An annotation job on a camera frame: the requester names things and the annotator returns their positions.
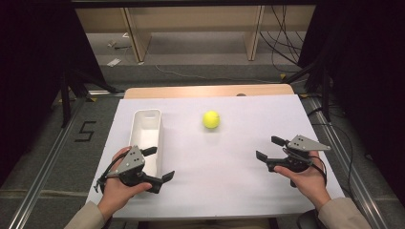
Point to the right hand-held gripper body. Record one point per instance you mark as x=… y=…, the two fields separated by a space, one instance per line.
x=305 y=143

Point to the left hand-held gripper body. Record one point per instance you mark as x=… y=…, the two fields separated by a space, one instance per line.
x=132 y=160

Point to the white plastic bin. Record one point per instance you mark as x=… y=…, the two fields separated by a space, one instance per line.
x=146 y=130

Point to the yellow tennis ball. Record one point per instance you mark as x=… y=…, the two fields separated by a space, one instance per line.
x=211 y=119

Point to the person's left hand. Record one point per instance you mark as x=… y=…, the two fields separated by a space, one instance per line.
x=116 y=195

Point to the person's right hand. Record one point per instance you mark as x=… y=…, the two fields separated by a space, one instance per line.
x=310 y=184

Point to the black metal stand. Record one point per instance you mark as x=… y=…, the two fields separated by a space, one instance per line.
x=66 y=101
x=324 y=95

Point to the black chair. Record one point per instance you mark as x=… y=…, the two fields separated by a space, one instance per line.
x=307 y=221

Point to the light wooden table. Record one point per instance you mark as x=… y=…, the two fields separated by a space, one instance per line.
x=207 y=91

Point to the dark curtain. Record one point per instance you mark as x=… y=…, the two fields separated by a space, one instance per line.
x=31 y=63
x=372 y=79

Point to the white paper scrap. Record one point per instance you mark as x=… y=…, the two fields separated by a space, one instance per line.
x=114 y=62

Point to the light wooden desk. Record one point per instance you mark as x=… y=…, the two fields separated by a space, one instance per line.
x=191 y=16

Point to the aluminium floor rail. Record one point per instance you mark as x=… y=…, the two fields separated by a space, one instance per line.
x=41 y=178
x=347 y=168

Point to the short aluminium rail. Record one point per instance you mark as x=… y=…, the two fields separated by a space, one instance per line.
x=105 y=93

